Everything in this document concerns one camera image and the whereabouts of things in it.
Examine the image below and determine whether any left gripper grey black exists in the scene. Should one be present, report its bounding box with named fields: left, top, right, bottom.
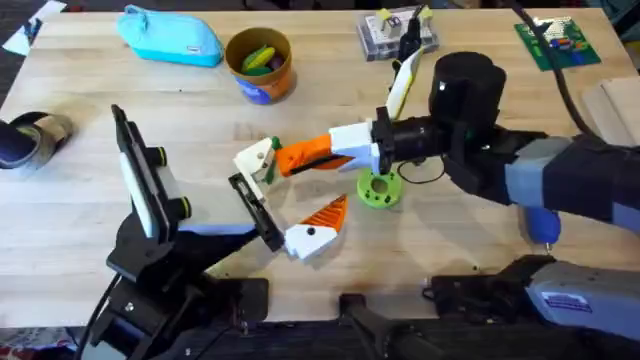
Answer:
left=106, top=137, right=350, bottom=296

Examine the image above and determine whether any green disc with holes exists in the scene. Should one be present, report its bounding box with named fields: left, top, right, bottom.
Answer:
left=356, top=167, right=404, bottom=210

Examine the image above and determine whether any brown tub with toys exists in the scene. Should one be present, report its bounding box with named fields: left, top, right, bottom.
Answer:
left=223, top=27, right=298, bottom=106

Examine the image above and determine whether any right wrist upright plate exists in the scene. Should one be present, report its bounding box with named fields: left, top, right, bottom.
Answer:
left=385, top=46, right=427, bottom=122

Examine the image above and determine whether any wrist upright plate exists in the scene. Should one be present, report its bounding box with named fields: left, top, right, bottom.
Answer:
left=110, top=103, right=194, bottom=244
left=385, top=46, right=427, bottom=122

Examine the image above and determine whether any clear box with parts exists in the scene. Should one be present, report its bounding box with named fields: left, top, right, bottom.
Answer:
left=355, top=5, right=441, bottom=63

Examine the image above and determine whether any left wrist upright plate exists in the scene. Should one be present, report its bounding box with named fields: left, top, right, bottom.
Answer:
left=110, top=103, right=194, bottom=244

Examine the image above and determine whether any turquoise zip bag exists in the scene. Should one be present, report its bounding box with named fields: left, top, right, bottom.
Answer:
left=115, top=4, right=226, bottom=69

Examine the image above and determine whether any green board with blocks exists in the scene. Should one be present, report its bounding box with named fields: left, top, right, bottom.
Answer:
left=514, top=15, right=603, bottom=73

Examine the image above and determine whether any brown tape roll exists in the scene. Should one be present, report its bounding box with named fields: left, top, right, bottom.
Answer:
left=0, top=110, right=75, bottom=171

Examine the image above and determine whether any pale cardboard box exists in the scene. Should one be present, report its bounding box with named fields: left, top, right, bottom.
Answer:
left=581, top=74, right=640, bottom=149

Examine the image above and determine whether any white paper sheet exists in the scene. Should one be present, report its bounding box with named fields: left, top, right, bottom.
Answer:
left=1, top=0, right=68, bottom=58

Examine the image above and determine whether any thin black cable loop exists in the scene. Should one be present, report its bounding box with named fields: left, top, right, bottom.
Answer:
left=397, top=154, right=447, bottom=186

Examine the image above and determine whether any black rail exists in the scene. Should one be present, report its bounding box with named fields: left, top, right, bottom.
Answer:
left=74, top=293, right=640, bottom=360

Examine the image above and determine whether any thick black cable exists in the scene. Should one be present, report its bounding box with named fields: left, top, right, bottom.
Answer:
left=509, top=0, right=601, bottom=142

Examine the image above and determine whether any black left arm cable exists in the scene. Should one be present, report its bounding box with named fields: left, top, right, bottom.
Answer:
left=74, top=272, right=122, bottom=360

